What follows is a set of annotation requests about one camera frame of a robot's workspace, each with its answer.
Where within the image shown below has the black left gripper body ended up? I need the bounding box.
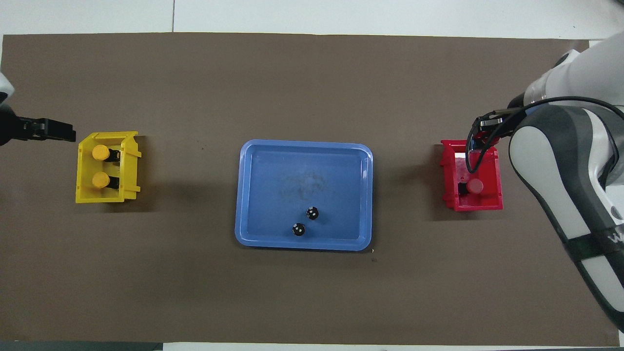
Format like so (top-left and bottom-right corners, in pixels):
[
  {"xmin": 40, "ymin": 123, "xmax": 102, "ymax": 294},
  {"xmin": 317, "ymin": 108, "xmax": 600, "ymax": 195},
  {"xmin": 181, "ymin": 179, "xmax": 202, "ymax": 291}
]
[{"xmin": 0, "ymin": 105, "xmax": 34, "ymax": 146}]

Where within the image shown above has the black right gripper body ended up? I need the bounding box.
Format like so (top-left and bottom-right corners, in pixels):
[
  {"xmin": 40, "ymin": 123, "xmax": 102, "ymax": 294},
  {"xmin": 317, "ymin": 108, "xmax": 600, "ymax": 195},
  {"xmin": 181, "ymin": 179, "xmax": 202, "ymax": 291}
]
[{"xmin": 475, "ymin": 107, "xmax": 527, "ymax": 147}]

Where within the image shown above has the yellow push button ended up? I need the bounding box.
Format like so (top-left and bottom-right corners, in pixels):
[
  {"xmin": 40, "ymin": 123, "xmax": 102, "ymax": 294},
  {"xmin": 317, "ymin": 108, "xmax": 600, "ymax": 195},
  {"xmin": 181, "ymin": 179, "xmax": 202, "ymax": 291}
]
[
  {"xmin": 92, "ymin": 172, "xmax": 121, "ymax": 190},
  {"xmin": 92, "ymin": 144, "xmax": 121, "ymax": 163}
]

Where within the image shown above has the red push button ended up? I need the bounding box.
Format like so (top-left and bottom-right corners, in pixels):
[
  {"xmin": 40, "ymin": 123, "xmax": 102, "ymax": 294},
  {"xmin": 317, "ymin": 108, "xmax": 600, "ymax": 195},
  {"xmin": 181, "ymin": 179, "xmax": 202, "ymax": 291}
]
[{"xmin": 457, "ymin": 177, "xmax": 485, "ymax": 195}]

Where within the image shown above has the blue plastic tray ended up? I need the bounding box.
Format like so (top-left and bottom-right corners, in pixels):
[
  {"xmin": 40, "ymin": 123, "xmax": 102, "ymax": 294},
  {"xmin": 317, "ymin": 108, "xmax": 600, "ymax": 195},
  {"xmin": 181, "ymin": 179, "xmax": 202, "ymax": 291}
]
[{"xmin": 234, "ymin": 139, "xmax": 374, "ymax": 252}]

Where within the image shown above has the yellow plastic parts bin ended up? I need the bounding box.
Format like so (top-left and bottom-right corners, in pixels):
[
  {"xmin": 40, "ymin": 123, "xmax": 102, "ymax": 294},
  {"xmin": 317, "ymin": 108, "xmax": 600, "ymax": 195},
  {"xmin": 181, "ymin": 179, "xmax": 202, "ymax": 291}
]
[{"xmin": 75, "ymin": 131, "xmax": 142, "ymax": 204}]

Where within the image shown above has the red plastic parts bin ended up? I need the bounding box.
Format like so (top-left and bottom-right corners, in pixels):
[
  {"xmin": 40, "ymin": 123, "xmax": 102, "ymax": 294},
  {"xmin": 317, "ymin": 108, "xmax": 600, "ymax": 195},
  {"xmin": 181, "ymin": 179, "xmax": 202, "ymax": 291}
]
[{"xmin": 440, "ymin": 138, "xmax": 504, "ymax": 212}]

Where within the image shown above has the brown paper table mat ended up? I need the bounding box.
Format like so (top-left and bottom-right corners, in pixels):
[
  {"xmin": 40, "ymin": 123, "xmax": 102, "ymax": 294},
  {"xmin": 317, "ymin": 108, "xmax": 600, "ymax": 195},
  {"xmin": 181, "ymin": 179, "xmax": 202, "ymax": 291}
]
[{"xmin": 0, "ymin": 32, "xmax": 621, "ymax": 346}]

